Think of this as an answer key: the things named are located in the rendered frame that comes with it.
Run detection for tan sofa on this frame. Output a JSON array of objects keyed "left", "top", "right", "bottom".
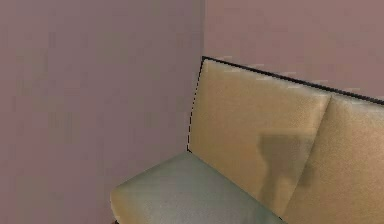
[{"left": 109, "top": 56, "right": 384, "bottom": 224}]

